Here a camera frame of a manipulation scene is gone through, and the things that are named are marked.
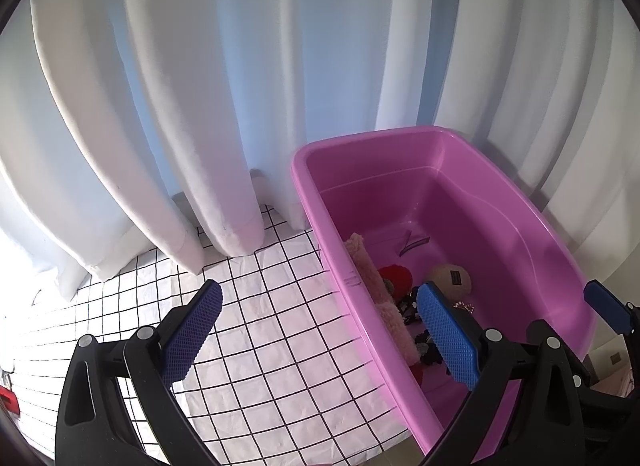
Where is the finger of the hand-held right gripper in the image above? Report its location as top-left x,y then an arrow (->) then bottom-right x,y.
583,280 -> 640,335
574,370 -> 640,448

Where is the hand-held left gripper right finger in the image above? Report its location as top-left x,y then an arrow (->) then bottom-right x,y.
415,282 -> 596,466

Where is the red object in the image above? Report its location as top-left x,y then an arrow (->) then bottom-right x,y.
0,386 -> 21,417

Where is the white curtain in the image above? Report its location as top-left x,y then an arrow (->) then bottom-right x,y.
0,0 -> 640,304

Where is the pink plush strawberry headband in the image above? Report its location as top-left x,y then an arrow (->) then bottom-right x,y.
342,232 -> 436,389

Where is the white black grid bed sheet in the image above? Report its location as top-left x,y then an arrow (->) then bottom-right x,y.
0,203 -> 421,466

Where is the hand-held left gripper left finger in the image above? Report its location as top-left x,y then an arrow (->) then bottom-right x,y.
55,279 -> 224,466

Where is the thin hair clip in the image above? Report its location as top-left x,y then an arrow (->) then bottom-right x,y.
397,231 -> 431,255

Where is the cream fluffy round puff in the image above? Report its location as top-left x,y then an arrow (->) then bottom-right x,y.
426,263 -> 474,305

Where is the pink plastic basin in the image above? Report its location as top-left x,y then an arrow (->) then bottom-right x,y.
291,126 -> 599,453

